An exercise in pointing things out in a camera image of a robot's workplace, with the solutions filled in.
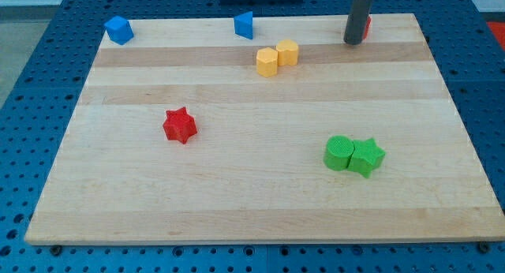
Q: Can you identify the yellow heart block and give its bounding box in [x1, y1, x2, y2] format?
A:
[275, 39, 299, 66]

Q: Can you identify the blue triangle block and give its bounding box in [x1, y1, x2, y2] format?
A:
[234, 11, 253, 39]

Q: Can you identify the wooden board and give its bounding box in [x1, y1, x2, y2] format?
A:
[24, 13, 504, 245]

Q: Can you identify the red star block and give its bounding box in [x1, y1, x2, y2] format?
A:
[163, 107, 197, 144]

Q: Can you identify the yellow hexagon block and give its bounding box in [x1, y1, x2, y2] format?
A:
[256, 47, 278, 77]

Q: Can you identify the green cylinder block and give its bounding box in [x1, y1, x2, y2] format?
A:
[324, 136, 354, 171]

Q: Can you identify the green star block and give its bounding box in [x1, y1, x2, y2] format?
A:
[347, 138, 386, 178]

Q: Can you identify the red block behind rod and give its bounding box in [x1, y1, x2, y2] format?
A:
[362, 15, 372, 40]

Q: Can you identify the blue cube block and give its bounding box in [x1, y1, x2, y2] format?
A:
[104, 16, 134, 45]

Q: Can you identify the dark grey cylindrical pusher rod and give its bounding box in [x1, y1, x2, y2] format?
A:
[343, 0, 373, 45]

